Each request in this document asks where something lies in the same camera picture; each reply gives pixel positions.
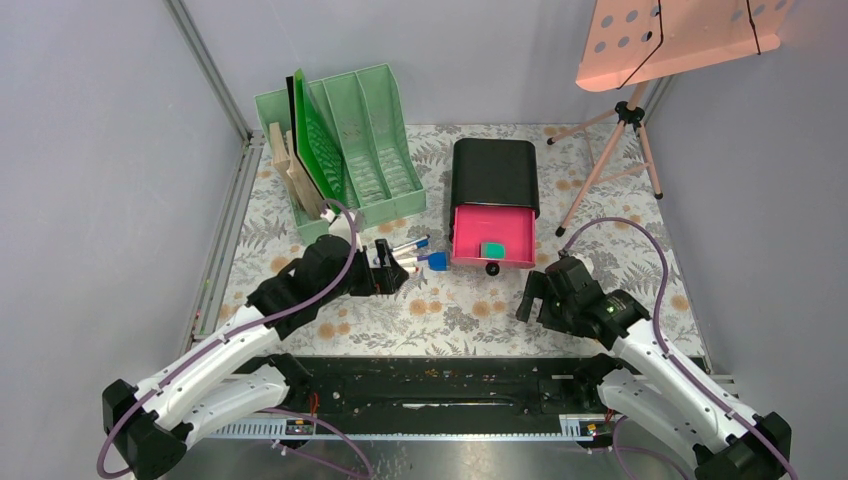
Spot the blue whiteboard eraser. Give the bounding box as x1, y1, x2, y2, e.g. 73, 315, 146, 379
427, 251, 450, 272

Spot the green grey eraser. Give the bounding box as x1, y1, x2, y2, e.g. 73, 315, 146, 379
480, 242, 507, 260

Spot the black pink drawer unit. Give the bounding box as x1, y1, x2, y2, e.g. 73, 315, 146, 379
449, 138, 540, 276

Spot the green transparent plastic folder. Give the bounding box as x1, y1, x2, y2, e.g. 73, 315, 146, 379
304, 75, 348, 205

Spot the green 104-storey treehouse book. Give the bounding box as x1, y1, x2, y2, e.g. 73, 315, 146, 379
269, 122, 303, 207

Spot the white AVE notebook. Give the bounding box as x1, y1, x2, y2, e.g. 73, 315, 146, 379
286, 69, 335, 200

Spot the purple 52-storey treehouse book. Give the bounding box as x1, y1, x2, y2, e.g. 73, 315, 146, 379
285, 130, 323, 220

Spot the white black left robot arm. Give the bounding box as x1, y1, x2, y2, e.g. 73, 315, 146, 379
97, 216, 410, 479

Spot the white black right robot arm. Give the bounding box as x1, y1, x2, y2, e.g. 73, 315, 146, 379
516, 255, 792, 479

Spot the white marker pen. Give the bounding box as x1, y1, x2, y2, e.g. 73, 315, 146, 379
397, 256, 429, 267

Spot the blue capped marker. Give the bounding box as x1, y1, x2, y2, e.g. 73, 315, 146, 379
391, 235, 430, 256

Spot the mint green file organizer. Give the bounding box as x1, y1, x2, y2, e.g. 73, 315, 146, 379
254, 64, 426, 228

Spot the pink music stand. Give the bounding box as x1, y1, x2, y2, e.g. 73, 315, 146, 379
547, 0, 793, 237

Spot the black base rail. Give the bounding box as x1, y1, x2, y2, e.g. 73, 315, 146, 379
198, 354, 737, 444

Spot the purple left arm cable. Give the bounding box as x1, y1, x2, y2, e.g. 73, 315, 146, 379
96, 199, 376, 480

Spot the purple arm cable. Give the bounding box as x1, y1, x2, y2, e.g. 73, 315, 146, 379
560, 217, 800, 480
96, 199, 376, 480

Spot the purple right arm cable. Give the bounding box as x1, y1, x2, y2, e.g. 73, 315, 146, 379
560, 217, 800, 480

